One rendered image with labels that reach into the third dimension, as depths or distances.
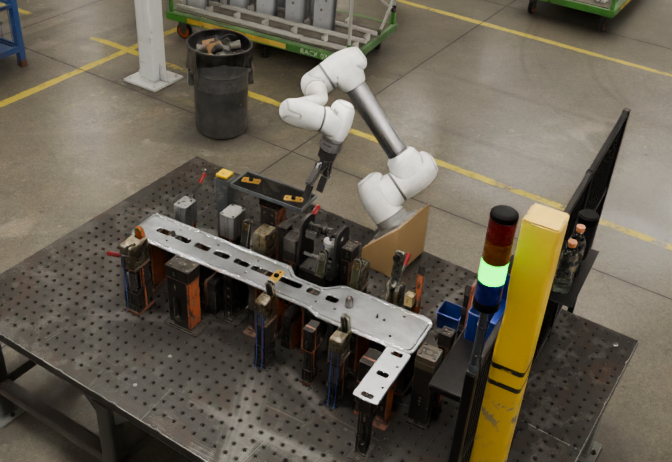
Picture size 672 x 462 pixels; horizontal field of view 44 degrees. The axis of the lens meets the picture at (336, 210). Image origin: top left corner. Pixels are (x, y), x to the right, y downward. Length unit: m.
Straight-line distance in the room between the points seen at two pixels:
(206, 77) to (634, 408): 3.60
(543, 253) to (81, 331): 2.18
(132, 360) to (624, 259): 3.33
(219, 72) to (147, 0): 1.16
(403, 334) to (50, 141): 3.95
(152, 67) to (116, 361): 4.03
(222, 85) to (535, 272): 4.26
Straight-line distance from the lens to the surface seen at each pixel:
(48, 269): 4.10
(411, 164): 3.90
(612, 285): 5.43
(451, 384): 3.04
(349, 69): 3.82
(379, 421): 3.32
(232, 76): 6.14
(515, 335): 2.37
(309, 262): 3.60
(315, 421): 3.30
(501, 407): 2.55
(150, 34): 7.11
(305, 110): 3.27
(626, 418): 4.61
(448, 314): 3.79
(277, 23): 7.79
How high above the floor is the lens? 3.17
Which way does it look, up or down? 34 degrees down
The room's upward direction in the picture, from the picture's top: 4 degrees clockwise
